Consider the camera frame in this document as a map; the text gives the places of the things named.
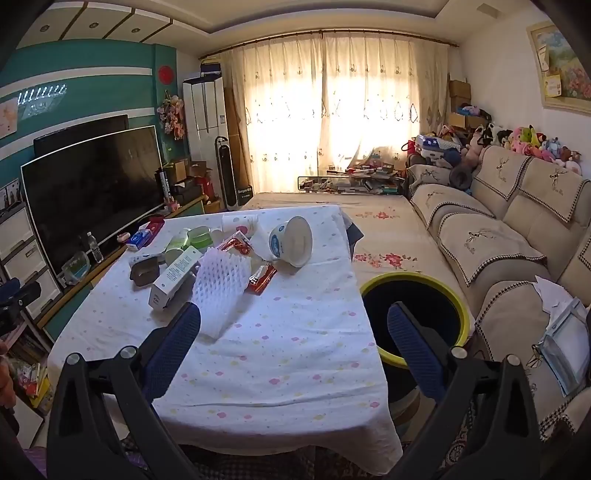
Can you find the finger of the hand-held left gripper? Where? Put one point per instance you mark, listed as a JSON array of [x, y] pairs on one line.
[[23, 293]]

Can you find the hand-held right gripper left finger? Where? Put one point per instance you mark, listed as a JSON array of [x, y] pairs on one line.
[[178, 341]]

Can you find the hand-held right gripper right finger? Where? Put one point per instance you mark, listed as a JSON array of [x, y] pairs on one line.
[[415, 350]]

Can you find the yellow-rimmed black trash bin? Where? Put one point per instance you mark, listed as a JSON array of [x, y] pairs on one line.
[[429, 295]]

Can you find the brown plastic tray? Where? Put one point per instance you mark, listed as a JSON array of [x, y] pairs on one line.
[[143, 272]]

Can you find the white drawer unit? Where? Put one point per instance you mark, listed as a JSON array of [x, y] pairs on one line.
[[23, 263]]

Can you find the pile of books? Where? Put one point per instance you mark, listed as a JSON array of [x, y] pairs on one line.
[[32, 378]]

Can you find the white green carton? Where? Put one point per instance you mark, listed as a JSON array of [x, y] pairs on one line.
[[173, 277]]

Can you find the white foam fruit net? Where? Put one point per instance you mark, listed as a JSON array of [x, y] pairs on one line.
[[217, 286]]

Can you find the clear water bottle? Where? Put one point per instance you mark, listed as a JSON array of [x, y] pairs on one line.
[[95, 251]]

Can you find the green white tube bottle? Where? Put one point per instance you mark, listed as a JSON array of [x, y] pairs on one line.
[[176, 249]]

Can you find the red snack wrapper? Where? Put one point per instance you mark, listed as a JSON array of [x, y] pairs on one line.
[[261, 279]]

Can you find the clear green plastic bottle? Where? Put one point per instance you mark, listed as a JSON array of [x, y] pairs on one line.
[[199, 237]]

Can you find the spotted white tablecloth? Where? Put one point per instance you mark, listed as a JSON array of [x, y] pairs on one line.
[[286, 346]]

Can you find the blue tissue pack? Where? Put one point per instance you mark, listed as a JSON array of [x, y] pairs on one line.
[[138, 240]]

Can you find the red white wrapper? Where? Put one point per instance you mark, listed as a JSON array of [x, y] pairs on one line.
[[235, 242]]

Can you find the flat red box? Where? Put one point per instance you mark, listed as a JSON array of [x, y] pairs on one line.
[[154, 225]]

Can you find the large flat television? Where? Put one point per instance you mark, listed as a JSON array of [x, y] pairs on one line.
[[92, 194]]

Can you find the white pink packet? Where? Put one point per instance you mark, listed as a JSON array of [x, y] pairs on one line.
[[240, 222]]

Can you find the patterned dark rug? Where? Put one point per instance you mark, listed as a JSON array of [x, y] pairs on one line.
[[323, 464]]

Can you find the white crumpled paper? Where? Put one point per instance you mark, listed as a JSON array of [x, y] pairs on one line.
[[551, 290]]

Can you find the clear plastic pouch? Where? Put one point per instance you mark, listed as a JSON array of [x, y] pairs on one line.
[[565, 346]]

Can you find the white round tub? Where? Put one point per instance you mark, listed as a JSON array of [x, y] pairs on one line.
[[291, 240]]

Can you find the red carton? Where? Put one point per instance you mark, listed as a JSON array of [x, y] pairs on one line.
[[208, 190]]

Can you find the black upright box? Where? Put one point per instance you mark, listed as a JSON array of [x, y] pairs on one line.
[[165, 184]]

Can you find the small dark carton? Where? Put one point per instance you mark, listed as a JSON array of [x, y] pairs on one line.
[[244, 196]]

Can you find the small flat television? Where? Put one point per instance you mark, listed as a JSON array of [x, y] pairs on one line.
[[69, 134]]

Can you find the black tower fan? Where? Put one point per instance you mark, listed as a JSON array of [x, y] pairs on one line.
[[226, 175]]

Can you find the beige sofa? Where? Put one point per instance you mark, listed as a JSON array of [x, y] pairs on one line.
[[531, 221]]

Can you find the open brown carton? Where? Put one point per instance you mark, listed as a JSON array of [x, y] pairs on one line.
[[196, 168]]

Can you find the glass coffee table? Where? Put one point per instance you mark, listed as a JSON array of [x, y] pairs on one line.
[[346, 177]]

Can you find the blue white star bag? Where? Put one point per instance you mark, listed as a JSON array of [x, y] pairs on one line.
[[436, 144]]

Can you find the white standing air conditioner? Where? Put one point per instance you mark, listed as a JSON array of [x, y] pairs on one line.
[[203, 120]]

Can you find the hanging flower decoration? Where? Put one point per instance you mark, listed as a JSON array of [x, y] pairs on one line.
[[171, 115]]

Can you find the brown cardboard box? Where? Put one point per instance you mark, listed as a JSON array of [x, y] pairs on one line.
[[461, 121], [460, 103], [459, 88]]

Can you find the pile of plush toys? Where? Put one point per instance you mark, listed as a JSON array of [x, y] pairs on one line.
[[526, 141]]

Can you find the cream embroidered curtains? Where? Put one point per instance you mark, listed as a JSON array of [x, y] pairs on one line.
[[286, 92]]

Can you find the framed flower painting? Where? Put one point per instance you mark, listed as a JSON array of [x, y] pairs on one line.
[[568, 60]]

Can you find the dark curtain rod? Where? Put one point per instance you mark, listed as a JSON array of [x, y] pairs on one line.
[[323, 32]]

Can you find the pale wall picture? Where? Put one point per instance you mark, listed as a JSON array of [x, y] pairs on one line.
[[8, 120]]

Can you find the red round wall decoration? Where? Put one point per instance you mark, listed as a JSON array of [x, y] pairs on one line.
[[166, 74]]

